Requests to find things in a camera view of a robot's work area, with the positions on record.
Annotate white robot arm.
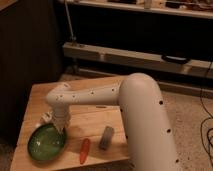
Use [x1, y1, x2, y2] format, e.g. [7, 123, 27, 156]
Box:
[46, 73, 182, 171]

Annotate wooden table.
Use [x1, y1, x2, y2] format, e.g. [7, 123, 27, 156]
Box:
[10, 83, 132, 171]

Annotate white plastic bottle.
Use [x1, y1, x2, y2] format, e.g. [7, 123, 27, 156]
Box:
[35, 112, 52, 128]

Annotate grey rectangular block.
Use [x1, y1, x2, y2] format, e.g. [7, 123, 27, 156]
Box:
[99, 126, 114, 150]

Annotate upper shelf with items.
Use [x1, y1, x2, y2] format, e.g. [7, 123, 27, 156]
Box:
[57, 0, 213, 19]

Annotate green ceramic bowl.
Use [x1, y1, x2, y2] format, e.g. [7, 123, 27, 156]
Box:
[27, 123, 67, 162]

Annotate metal pole stand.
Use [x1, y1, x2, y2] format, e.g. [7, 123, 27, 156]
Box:
[64, 0, 77, 46]

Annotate orange carrot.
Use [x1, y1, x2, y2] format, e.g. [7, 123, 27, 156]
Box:
[79, 138, 90, 164]

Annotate long white wooden bench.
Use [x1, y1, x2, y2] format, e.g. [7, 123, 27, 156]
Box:
[63, 42, 213, 78]

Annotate black cables on floor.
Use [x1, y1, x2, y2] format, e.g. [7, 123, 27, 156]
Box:
[199, 63, 213, 158]

